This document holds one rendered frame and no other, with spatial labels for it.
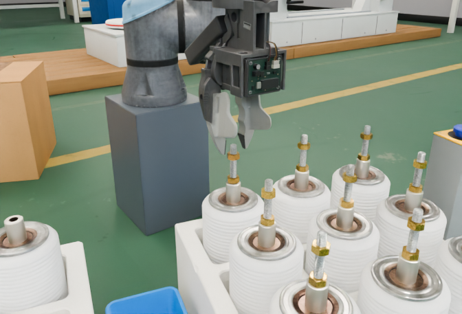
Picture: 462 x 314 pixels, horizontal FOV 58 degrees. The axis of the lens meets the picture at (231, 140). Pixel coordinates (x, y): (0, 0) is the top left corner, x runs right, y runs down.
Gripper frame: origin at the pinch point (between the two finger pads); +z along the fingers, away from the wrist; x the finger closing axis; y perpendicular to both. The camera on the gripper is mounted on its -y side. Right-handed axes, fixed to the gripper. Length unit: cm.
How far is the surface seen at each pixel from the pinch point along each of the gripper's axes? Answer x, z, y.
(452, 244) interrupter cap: 15.9, 9.3, 26.1
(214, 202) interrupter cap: -3.0, 9.2, -0.1
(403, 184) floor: 71, 34, -14
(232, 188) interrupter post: -0.7, 7.0, 1.3
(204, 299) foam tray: -9.6, 18.7, 7.4
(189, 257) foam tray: -7.8, 16.9, 0.3
